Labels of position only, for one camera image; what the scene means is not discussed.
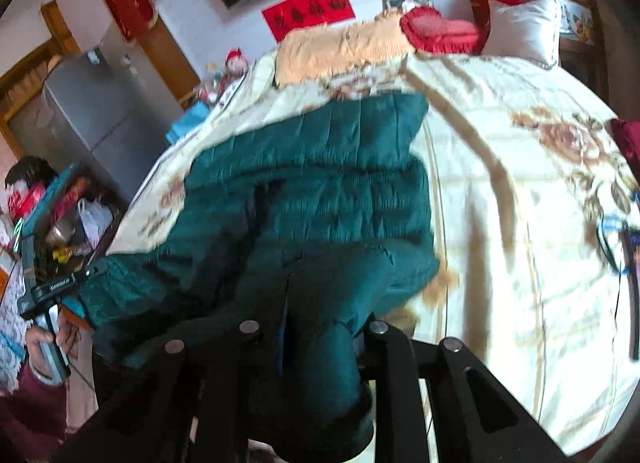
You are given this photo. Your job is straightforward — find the red wall banner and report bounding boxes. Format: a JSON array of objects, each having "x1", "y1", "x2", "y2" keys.
[{"x1": 262, "y1": 0, "x2": 356, "y2": 41}]

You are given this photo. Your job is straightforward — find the dark red cloth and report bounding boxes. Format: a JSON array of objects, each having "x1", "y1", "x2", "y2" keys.
[{"x1": 610, "y1": 118, "x2": 640, "y2": 174}]

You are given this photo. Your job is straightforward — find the wooden chair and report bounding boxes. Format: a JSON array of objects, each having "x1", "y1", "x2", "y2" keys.
[{"x1": 522, "y1": 0, "x2": 608, "y2": 94}]

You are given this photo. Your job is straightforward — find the green quilted puffer jacket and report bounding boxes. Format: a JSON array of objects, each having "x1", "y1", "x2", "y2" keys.
[{"x1": 77, "y1": 90, "x2": 441, "y2": 463}]

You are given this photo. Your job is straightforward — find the person's left forearm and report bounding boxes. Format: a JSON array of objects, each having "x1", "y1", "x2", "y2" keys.
[{"x1": 0, "y1": 368, "x2": 68, "y2": 449}]

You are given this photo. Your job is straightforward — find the assorted bedside bottles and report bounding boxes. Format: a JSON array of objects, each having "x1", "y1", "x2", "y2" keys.
[{"x1": 197, "y1": 63, "x2": 231, "y2": 104}]

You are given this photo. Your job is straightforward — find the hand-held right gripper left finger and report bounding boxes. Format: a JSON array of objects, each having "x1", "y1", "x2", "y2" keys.
[{"x1": 65, "y1": 318, "x2": 291, "y2": 463}]

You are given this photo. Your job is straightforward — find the bed with floral sheet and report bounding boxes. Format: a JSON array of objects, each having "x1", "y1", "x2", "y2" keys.
[{"x1": 107, "y1": 50, "x2": 640, "y2": 456}]

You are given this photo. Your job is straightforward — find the white plastic bag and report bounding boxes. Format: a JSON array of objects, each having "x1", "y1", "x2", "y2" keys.
[{"x1": 77, "y1": 198, "x2": 113, "y2": 249}]

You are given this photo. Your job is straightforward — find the blue paper bag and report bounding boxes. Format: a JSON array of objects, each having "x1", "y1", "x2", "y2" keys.
[{"x1": 167, "y1": 103, "x2": 211, "y2": 144}]

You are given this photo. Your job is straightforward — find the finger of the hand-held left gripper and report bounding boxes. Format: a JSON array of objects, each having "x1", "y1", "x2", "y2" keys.
[{"x1": 72, "y1": 263, "x2": 110, "y2": 294}]

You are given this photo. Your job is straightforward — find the red gift box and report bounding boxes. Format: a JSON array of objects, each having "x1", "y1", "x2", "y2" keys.
[{"x1": 5, "y1": 156, "x2": 58, "y2": 221}]

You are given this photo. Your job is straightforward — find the beige frilled pillow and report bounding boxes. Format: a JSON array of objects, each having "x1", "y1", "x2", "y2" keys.
[{"x1": 275, "y1": 10, "x2": 416, "y2": 89}]

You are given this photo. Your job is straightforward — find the dark rectangular device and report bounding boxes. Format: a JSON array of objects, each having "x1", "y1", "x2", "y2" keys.
[{"x1": 620, "y1": 228, "x2": 640, "y2": 361}]

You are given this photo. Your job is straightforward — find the red frilled pillow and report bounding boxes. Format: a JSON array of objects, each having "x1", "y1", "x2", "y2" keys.
[{"x1": 400, "y1": 6, "x2": 483, "y2": 54}]

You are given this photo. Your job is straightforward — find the person's left hand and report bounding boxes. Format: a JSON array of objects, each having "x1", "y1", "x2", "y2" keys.
[{"x1": 26, "y1": 314, "x2": 82, "y2": 378}]

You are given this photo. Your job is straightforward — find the teal box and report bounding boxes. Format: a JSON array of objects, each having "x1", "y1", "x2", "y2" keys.
[{"x1": 20, "y1": 166, "x2": 77, "y2": 234}]

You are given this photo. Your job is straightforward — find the wooden door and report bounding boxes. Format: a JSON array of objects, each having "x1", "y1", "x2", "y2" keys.
[{"x1": 40, "y1": 0, "x2": 201, "y2": 104}]

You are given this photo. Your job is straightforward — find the thin dark cable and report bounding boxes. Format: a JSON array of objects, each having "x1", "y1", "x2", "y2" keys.
[{"x1": 597, "y1": 213, "x2": 627, "y2": 275}]

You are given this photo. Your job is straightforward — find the grey refrigerator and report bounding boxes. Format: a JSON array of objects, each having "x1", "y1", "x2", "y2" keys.
[{"x1": 42, "y1": 26, "x2": 176, "y2": 194}]

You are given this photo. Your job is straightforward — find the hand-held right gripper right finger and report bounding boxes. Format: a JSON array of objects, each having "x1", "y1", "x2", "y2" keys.
[{"x1": 357, "y1": 318, "x2": 571, "y2": 463}]

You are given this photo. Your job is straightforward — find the plush toy with red hat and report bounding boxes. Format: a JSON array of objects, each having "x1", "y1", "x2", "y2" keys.
[{"x1": 225, "y1": 48, "x2": 251, "y2": 80}]

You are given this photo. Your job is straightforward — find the white satin pillow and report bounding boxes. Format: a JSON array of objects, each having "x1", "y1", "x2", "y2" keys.
[{"x1": 482, "y1": 0, "x2": 561, "y2": 69}]

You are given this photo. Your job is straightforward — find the white patterned cloth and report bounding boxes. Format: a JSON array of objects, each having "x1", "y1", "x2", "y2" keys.
[{"x1": 0, "y1": 223, "x2": 32, "y2": 391}]

